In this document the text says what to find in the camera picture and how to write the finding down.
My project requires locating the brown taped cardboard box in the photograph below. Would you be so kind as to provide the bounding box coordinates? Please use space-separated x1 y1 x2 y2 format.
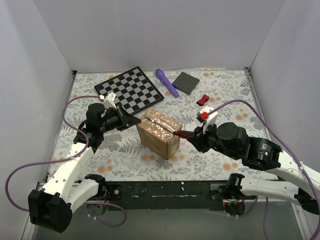
136 108 182 160

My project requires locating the red black utility knife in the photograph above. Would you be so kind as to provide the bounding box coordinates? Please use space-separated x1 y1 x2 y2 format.
196 94 210 106

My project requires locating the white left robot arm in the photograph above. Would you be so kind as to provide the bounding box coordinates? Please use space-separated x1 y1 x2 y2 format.
28 103 141 233

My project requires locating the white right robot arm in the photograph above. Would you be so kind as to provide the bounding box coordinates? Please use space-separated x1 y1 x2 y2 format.
174 122 320 215

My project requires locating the black white checkerboard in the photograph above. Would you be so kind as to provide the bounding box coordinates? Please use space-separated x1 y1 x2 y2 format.
94 66 164 115

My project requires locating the dark grey studded plate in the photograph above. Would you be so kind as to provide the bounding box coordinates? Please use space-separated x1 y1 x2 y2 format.
172 72 200 95

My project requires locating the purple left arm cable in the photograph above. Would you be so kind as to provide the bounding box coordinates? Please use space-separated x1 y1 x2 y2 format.
5 95 127 228

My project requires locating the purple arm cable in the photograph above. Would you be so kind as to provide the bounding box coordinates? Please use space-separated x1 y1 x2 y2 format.
212 99 320 236
5 95 127 228

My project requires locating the purple cylindrical handle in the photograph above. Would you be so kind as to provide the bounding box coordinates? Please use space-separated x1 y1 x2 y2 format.
155 68 180 98

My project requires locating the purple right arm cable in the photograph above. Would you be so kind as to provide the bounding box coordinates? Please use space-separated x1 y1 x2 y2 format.
212 99 320 236

